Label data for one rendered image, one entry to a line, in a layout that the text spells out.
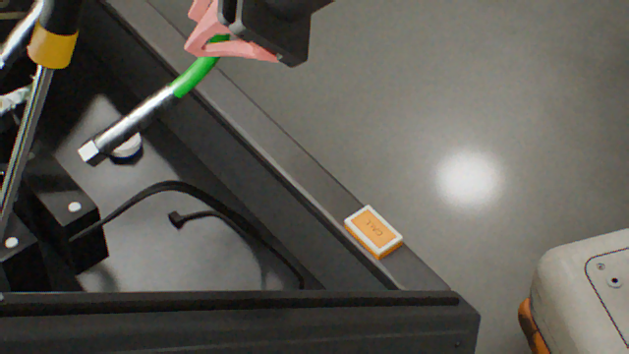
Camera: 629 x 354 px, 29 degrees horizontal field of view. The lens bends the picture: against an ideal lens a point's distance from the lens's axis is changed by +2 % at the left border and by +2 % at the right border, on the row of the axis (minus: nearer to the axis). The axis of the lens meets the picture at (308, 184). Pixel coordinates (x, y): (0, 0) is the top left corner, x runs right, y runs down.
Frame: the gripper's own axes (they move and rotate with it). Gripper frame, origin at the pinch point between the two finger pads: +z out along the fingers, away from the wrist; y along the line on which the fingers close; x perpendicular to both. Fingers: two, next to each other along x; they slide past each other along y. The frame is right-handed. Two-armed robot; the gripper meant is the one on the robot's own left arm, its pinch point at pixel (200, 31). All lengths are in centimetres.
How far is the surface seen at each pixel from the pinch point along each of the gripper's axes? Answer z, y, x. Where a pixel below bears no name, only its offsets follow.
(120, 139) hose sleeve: 9.6, 5.9, 0.4
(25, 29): 22.5, -8.3, -2.8
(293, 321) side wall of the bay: -4.7, 22.4, 7.7
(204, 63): 0.8, 1.8, 1.4
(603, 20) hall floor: 58, -105, 149
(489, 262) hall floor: 67, -39, 121
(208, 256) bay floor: 29.1, 2.4, 25.5
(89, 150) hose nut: 12.0, 6.7, -0.6
